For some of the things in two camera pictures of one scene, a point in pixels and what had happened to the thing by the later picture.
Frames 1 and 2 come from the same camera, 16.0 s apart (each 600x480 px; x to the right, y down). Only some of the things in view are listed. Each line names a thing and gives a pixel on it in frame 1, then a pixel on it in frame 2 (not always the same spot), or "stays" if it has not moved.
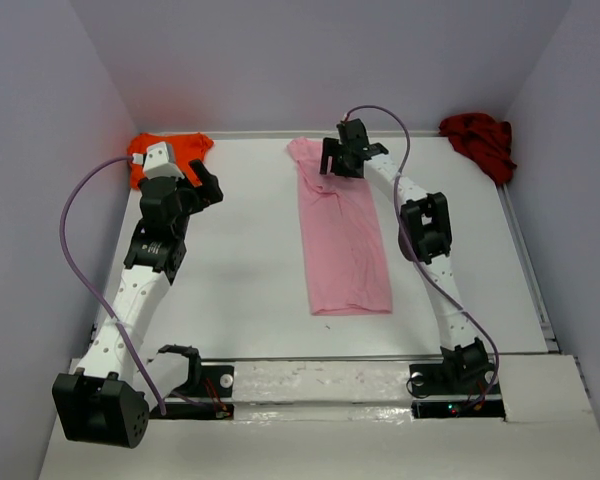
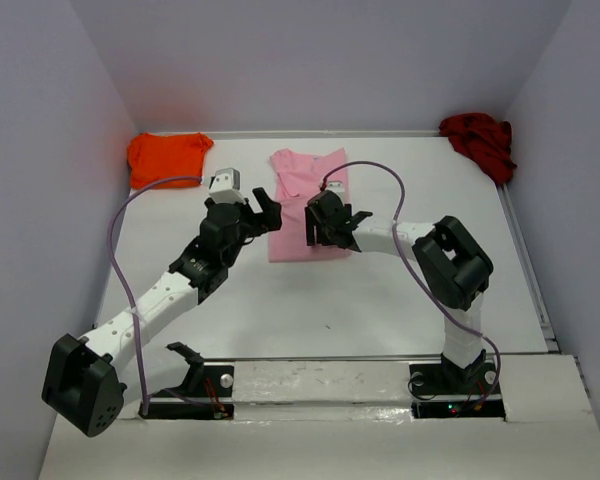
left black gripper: x=200 y=185 → x=255 y=216
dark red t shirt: x=488 y=142 stays
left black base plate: x=215 y=382 stays
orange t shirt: x=187 y=147 stays
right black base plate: x=454 y=391 stays
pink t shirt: x=348 y=272 → x=294 y=179
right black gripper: x=342 y=156 → x=327 y=220
